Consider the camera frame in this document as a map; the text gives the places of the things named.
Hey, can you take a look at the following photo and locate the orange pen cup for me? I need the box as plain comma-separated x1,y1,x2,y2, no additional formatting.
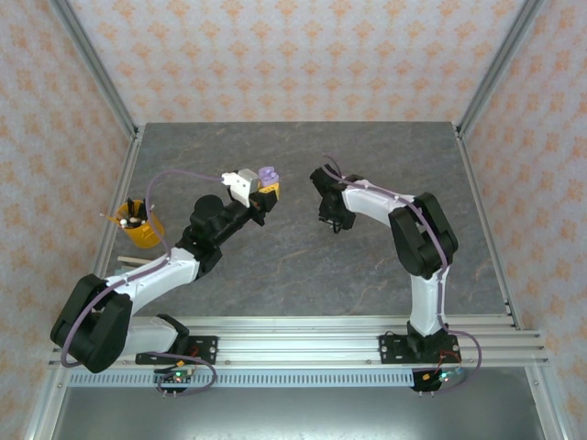
116,201,165,250

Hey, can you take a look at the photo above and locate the grey metal panel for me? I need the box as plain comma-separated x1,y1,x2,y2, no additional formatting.
45,387,551,440

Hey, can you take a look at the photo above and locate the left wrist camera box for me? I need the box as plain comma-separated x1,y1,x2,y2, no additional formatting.
220,168,261,207

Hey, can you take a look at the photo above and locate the aluminium table edge rail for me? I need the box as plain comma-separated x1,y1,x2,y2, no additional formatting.
22,130,146,440
453,127,568,440

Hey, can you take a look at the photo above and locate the aluminium mounting rail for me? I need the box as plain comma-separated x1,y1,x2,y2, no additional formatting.
48,314,551,369

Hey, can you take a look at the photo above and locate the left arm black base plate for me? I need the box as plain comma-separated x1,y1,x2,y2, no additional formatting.
135,335,219,366

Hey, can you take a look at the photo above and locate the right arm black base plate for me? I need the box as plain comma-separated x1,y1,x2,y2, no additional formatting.
378,334,460,366

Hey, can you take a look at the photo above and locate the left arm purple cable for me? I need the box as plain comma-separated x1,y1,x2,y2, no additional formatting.
59,169,228,398

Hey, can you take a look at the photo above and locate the slotted grey cable duct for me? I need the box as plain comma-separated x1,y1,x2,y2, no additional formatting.
67,371,417,389

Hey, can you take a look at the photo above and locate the aluminium frame post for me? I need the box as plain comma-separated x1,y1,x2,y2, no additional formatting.
48,0,141,138
456,0,549,138

